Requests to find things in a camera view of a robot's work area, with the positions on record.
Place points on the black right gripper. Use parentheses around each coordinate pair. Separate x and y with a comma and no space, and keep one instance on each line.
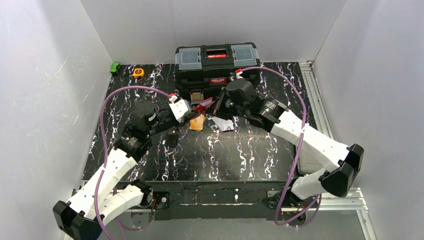
(221,99)

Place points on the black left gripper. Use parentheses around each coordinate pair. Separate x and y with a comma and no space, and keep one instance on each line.
(191,114)

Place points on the red leather card holder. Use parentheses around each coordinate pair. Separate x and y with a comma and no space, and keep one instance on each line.
(203,106)

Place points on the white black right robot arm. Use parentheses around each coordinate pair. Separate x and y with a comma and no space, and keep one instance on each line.
(340,162)

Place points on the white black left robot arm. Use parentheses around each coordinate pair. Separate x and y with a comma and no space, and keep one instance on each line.
(83,215)

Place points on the silver credit card stack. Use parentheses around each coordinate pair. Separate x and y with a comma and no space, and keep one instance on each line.
(222,124)

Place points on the black VIP card stack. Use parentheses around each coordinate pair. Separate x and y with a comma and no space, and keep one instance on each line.
(172,138)

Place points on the drill bit set case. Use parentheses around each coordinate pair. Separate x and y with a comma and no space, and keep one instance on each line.
(196,97)

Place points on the black plastic toolbox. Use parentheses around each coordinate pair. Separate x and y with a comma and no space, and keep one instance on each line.
(203,70)

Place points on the orange tape measure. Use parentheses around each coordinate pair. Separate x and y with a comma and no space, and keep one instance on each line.
(138,73)

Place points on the green small object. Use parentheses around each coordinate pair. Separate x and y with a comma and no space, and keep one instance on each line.
(115,68)

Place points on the grey plastic case lid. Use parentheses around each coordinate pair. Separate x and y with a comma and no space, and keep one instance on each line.
(307,164)

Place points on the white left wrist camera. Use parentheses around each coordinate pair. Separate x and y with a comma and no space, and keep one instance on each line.
(176,100)

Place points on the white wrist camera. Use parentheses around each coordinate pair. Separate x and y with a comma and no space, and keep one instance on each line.
(236,75)
(176,100)

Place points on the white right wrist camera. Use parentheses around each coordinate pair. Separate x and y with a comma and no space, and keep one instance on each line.
(236,75)

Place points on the black base rail with bracket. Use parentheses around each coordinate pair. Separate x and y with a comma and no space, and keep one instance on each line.
(177,200)

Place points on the aluminium frame rail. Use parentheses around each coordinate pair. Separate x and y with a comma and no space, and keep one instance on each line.
(355,200)

